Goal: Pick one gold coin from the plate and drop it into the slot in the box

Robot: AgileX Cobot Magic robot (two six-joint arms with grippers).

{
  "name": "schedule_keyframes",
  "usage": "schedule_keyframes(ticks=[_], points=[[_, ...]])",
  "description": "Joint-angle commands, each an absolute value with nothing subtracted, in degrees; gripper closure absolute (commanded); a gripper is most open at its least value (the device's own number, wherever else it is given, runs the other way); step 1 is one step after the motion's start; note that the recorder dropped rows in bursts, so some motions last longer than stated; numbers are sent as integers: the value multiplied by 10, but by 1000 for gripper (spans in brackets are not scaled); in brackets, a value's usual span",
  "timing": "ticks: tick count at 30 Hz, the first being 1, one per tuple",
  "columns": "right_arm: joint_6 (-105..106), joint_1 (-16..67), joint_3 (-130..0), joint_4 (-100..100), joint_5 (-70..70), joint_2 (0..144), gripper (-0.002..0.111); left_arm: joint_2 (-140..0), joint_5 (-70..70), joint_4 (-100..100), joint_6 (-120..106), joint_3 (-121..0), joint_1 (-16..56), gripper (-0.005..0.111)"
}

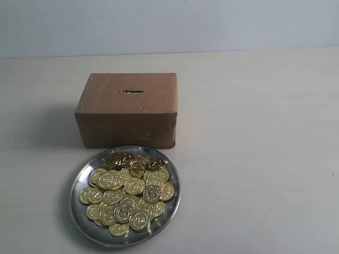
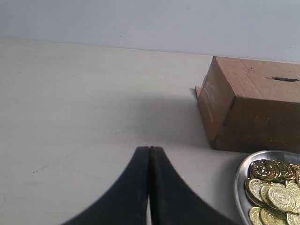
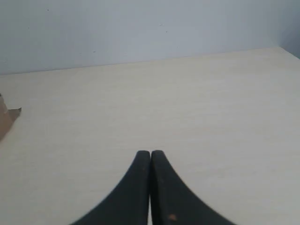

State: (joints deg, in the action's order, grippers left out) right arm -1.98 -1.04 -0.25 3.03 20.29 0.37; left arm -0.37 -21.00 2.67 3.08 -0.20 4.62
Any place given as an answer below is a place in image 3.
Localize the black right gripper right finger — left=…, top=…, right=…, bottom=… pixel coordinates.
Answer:
left=151, top=150, right=233, bottom=225

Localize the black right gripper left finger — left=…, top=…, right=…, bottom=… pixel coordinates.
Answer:
left=73, top=150, right=150, bottom=225

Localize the brown cardboard slotted box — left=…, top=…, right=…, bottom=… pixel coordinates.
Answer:
left=0, top=95, right=22, bottom=140

